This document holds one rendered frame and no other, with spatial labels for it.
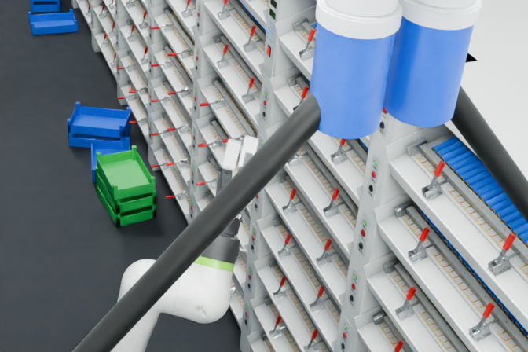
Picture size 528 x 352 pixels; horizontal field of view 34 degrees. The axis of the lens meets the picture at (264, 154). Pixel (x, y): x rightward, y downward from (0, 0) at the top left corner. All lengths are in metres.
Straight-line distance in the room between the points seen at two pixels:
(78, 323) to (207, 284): 1.87
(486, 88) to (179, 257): 1.32
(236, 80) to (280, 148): 2.43
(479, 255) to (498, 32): 0.65
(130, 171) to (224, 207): 3.50
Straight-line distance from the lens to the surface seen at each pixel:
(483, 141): 0.80
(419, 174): 2.04
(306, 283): 2.81
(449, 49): 0.70
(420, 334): 2.18
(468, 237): 1.89
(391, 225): 2.18
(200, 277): 1.83
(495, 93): 1.94
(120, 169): 4.22
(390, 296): 2.26
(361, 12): 0.64
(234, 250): 1.85
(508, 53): 2.14
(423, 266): 2.08
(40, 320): 3.69
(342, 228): 2.45
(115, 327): 0.76
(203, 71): 3.42
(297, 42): 2.57
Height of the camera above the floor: 2.57
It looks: 33 degrees down
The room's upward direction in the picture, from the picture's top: 5 degrees clockwise
